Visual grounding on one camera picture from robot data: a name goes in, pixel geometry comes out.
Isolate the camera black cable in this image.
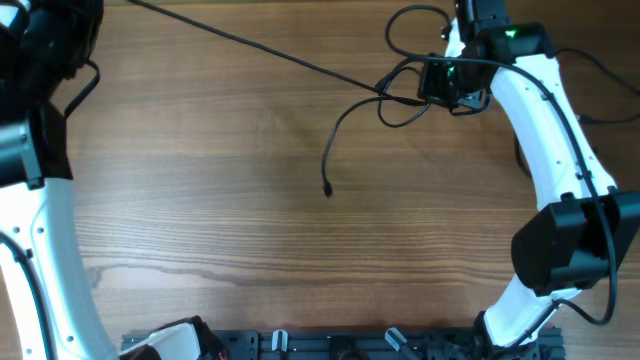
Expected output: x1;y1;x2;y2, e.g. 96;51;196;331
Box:
0;234;56;360
384;4;619;346

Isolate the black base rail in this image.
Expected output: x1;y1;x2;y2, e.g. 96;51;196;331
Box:
119;327;566;360

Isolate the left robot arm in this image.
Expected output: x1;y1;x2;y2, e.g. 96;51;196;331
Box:
1;1;226;359

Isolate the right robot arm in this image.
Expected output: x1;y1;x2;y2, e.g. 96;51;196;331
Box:
418;1;639;359

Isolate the right camera black cable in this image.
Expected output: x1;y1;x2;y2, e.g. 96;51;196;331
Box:
384;4;619;346

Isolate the left camera black cable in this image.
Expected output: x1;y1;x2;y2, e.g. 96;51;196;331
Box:
0;234;56;360

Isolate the black USB cable bundle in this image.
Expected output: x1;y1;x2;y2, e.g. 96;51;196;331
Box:
127;0;434;129

